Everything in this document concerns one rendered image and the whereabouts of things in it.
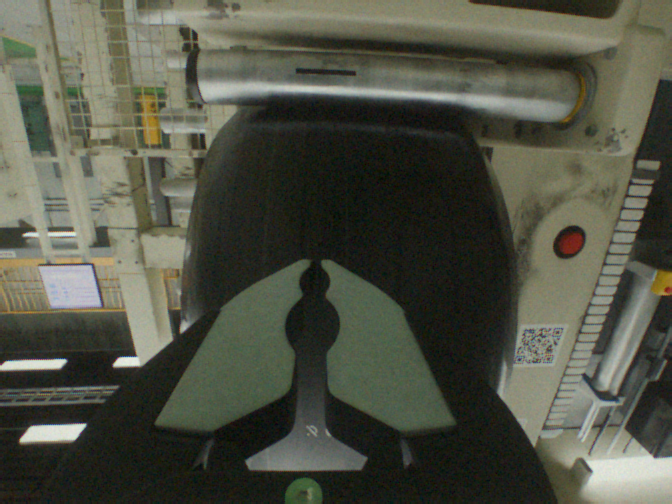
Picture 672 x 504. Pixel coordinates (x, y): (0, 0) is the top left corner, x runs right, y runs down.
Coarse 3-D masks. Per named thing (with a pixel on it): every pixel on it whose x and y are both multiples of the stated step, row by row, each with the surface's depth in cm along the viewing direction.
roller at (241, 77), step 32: (192, 64) 25; (224, 64) 25; (256, 64) 25; (288, 64) 25; (320, 64) 25; (352, 64) 25; (384, 64) 25; (416, 64) 25; (448, 64) 26; (480, 64) 26; (192, 96) 26; (224, 96) 26; (256, 96) 26; (288, 96) 26; (320, 96) 26; (352, 96) 26; (384, 96) 26; (416, 96) 26; (448, 96) 26; (480, 96) 26; (512, 96) 26; (544, 96) 26; (576, 96) 26
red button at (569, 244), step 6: (564, 234) 39; (570, 234) 39; (576, 234) 38; (564, 240) 39; (570, 240) 39; (576, 240) 39; (558, 246) 40; (564, 246) 39; (570, 246) 39; (576, 246) 39; (564, 252) 39; (570, 252) 39
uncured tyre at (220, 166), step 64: (256, 128) 26; (320, 128) 26; (384, 128) 27; (448, 128) 28; (256, 192) 23; (320, 192) 23; (384, 192) 24; (448, 192) 24; (192, 256) 24; (256, 256) 22; (320, 256) 22; (384, 256) 22; (448, 256) 22; (512, 256) 26; (192, 320) 24; (320, 320) 22; (448, 320) 22; (512, 320) 25; (320, 384) 22; (320, 448) 23
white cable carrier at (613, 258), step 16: (640, 160) 37; (640, 192) 38; (624, 208) 40; (624, 224) 40; (624, 240) 41; (608, 256) 41; (624, 256) 41; (608, 272) 42; (608, 288) 43; (592, 304) 44; (592, 320) 45; (592, 336) 46; (576, 352) 47; (576, 368) 48; (560, 384) 49; (576, 384) 49; (560, 400) 50; (560, 416) 52
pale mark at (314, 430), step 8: (304, 424) 22; (312, 424) 22; (320, 424) 22; (304, 432) 23; (312, 432) 23; (320, 432) 23; (328, 432) 23; (304, 440) 23; (312, 440) 23; (320, 440) 23; (328, 440) 23; (336, 440) 23
